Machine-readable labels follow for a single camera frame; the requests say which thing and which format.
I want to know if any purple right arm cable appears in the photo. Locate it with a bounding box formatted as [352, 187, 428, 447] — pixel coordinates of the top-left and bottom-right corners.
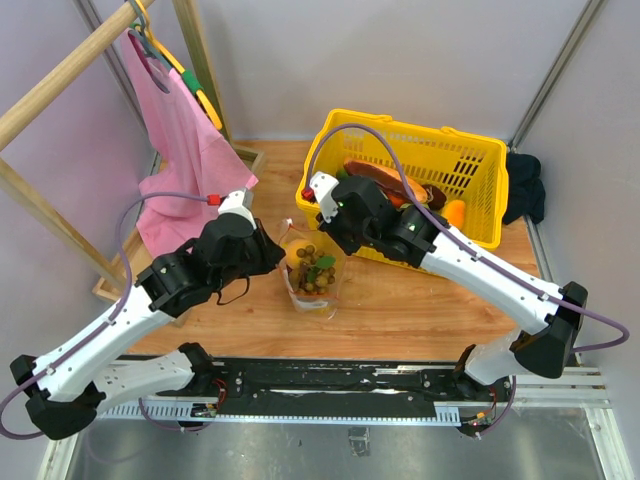
[303, 122, 630, 353]

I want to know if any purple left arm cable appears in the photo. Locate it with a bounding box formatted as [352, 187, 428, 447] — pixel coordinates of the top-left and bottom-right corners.
[0, 191, 216, 440]

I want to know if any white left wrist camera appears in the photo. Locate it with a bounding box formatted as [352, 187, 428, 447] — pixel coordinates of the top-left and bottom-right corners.
[206, 188, 256, 228]

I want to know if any black cloth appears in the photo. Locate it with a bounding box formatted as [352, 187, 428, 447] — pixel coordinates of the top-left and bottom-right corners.
[502, 152, 546, 225]

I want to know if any aluminium frame post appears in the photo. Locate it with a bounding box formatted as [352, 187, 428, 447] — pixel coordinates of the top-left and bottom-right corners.
[71, 0, 159, 173]
[507, 0, 608, 151]

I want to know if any orange yellow peach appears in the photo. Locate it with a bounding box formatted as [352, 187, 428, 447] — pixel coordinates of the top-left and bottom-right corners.
[284, 238, 316, 269]

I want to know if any wooden clothes rack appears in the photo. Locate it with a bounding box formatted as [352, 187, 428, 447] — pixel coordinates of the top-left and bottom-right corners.
[0, 0, 269, 329]

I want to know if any yellow green clothes hanger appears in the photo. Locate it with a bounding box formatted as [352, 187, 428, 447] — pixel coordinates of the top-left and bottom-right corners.
[151, 29, 223, 131]

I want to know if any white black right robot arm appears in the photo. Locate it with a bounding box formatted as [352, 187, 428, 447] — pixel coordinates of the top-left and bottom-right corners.
[310, 172, 588, 400]

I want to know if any brown longan bunch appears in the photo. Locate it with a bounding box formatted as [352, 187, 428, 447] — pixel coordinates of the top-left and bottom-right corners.
[286, 245, 337, 296]

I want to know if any aluminium frame post right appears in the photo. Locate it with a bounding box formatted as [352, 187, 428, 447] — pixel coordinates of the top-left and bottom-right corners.
[507, 0, 608, 151]

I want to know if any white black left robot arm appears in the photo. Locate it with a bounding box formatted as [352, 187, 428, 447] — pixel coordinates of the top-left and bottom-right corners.
[10, 214, 285, 440]

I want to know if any clear zip bag orange zipper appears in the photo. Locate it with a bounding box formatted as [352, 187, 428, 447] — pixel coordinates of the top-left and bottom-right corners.
[278, 218, 346, 319]

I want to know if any orange carrot piece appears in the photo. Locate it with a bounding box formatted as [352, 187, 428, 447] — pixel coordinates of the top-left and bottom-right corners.
[389, 195, 408, 208]

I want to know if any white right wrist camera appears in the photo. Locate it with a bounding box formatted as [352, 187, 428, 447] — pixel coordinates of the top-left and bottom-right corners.
[302, 171, 339, 223]

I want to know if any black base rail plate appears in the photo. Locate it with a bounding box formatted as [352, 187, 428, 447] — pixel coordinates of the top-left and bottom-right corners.
[154, 355, 516, 420]

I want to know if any pink shirt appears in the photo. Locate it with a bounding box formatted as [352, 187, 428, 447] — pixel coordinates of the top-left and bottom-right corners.
[119, 29, 258, 257]

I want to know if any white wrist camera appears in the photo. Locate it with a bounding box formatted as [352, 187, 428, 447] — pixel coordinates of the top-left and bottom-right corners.
[206, 188, 256, 228]
[302, 171, 339, 223]

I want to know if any orange yellow mango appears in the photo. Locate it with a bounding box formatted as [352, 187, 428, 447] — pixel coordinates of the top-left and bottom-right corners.
[440, 199, 466, 230]

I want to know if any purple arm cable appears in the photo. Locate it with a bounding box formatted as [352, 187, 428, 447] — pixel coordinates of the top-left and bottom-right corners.
[303, 122, 630, 353]
[0, 191, 216, 440]

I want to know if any aluminium frame post left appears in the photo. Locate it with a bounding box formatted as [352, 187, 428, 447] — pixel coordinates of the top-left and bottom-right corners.
[71, 0, 159, 173]

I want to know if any brown glazed hot dog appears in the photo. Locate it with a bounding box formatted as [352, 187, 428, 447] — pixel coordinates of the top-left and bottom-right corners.
[343, 158, 411, 204]

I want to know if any grey clothes hanger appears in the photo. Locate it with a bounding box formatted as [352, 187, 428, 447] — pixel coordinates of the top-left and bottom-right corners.
[128, 0, 172, 94]

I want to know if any yellow plastic shopping basket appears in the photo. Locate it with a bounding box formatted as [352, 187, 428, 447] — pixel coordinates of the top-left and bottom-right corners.
[295, 109, 509, 251]

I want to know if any dark brown chestnut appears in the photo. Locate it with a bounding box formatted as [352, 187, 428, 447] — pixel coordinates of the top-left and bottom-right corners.
[423, 184, 447, 211]

